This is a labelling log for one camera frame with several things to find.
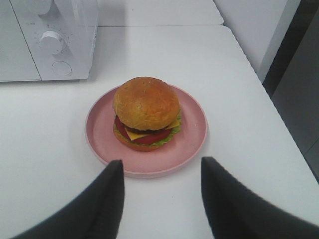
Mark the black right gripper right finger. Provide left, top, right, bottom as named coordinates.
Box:
left=201, top=157, right=319, bottom=239

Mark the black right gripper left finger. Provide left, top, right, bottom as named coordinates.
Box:
left=16, top=160, right=125, bottom=239

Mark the pink round plate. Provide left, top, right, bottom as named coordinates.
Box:
left=85, top=87, right=208, bottom=178

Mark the toy hamburger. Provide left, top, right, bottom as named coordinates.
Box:
left=113, top=76, right=181, bottom=152

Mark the white microwave oven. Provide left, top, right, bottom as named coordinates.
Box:
left=0, top=0, right=98, bottom=82

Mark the round microwave door button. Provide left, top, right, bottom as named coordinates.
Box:
left=52, top=61, right=72, bottom=76

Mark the white lower microwave knob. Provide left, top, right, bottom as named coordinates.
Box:
left=40, top=30, right=65, bottom=55

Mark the white microwave knob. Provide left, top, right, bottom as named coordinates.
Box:
left=40, top=30, right=65, bottom=55
left=36, top=0, right=53, bottom=15

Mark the white upper microwave knob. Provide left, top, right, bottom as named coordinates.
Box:
left=36, top=0, right=53, bottom=15

